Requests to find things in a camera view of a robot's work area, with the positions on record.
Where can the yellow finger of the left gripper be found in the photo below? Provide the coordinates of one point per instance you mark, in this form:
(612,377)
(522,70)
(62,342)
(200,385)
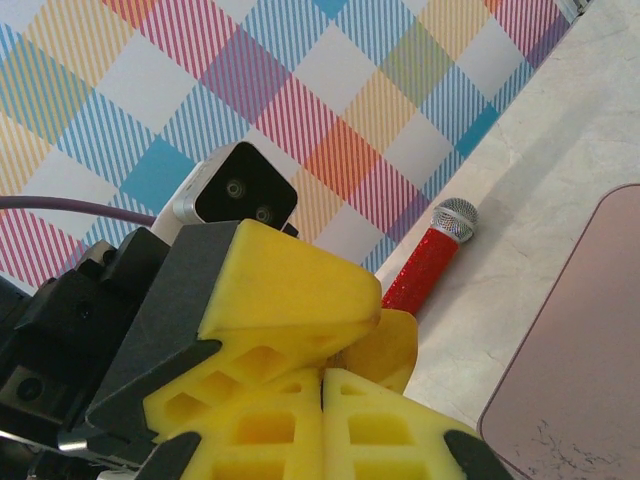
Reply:
(390,350)

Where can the colourful checked mat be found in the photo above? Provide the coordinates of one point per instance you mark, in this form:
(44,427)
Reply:
(150,75)

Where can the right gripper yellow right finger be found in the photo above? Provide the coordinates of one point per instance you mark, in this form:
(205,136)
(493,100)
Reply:
(390,440)

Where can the white and black camera box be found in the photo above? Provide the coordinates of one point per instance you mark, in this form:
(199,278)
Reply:
(240,185)

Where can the silver metal bracket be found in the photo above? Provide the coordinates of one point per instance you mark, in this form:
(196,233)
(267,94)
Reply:
(577,6)

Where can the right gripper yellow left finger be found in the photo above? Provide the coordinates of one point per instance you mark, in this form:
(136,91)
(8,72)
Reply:
(260,450)

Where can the yellow grey-based finger of the left gripper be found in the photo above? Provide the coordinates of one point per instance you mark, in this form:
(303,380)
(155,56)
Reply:
(290,280)

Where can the red glitter toy microphone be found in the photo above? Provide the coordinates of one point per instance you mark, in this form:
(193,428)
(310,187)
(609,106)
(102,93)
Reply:
(430,265)

